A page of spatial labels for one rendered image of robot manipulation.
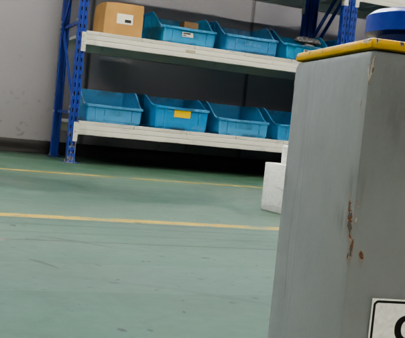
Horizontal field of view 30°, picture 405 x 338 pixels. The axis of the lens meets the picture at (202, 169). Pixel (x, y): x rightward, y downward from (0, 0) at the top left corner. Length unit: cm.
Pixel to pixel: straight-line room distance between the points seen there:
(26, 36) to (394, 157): 514
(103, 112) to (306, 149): 443
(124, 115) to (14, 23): 108
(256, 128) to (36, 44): 159
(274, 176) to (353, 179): 259
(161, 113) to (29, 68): 105
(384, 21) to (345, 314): 10
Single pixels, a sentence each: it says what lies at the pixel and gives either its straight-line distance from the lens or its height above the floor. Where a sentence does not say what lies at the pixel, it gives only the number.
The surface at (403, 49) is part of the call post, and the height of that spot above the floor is 31.
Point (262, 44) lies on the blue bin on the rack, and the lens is 504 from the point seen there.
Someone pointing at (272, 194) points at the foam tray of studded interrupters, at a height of 7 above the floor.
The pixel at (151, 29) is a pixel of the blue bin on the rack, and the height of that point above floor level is 89.
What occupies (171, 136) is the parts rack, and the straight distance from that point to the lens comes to 479.
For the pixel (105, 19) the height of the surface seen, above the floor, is 87.
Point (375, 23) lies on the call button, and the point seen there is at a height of 32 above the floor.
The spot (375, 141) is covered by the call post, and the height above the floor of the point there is 28.
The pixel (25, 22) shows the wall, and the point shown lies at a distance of 536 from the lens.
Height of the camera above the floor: 28
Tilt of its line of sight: 3 degrees down
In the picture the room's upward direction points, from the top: 6 degrees clockwise
